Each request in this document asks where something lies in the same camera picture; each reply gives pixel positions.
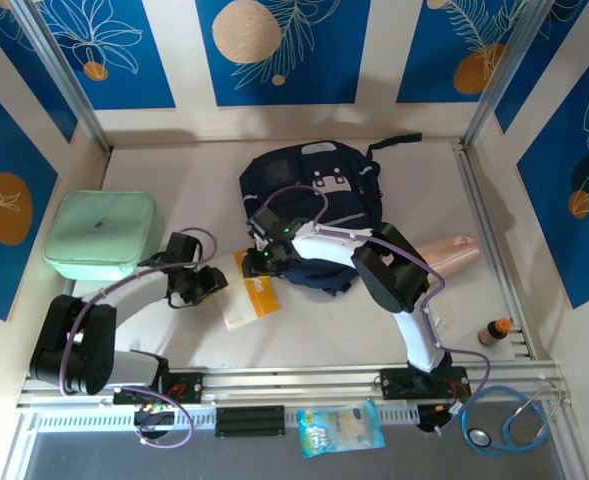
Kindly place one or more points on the blue stethoscope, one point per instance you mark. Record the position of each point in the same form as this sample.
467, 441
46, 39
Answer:
481, 437

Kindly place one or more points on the navy blue student backpack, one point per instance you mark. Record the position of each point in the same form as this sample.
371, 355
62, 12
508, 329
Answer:
324, 190

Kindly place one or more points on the blue white snack packet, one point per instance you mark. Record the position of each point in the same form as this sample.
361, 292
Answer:
339, 427

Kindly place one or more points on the mint green lunch box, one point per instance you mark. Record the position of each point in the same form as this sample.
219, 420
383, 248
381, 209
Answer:
99, 225

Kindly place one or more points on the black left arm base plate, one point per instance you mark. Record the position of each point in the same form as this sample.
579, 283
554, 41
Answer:
189, 387

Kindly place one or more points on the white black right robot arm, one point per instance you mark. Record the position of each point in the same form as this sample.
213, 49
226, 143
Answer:
414, 335

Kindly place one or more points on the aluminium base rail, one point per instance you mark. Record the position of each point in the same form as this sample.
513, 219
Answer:
284, 382

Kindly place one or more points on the blue floral wall panel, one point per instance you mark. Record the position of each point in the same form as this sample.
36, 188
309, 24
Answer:
434, 50
124, 75
299, 75
564, 240
4, 150

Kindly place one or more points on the grey metal shelf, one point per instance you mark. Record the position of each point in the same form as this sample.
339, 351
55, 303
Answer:
224, 460

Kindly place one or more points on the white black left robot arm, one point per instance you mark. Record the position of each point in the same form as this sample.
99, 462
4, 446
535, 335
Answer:
134, 367

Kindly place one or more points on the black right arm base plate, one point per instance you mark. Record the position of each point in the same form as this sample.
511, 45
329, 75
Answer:
394, 384

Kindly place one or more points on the black ribbed block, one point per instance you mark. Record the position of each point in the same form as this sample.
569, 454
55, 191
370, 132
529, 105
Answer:
250, 421

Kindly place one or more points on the orange and white box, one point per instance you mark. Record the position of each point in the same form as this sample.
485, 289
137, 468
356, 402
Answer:
251, 305

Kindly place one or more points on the brown bottle orange cap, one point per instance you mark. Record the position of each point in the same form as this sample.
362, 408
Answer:
494, 332

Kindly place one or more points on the aluminium frame post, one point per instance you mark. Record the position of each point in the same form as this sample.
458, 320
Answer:
69, 85
504, 70

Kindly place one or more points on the aluminium side rail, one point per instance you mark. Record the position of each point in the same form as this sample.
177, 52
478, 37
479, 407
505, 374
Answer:
474, 190

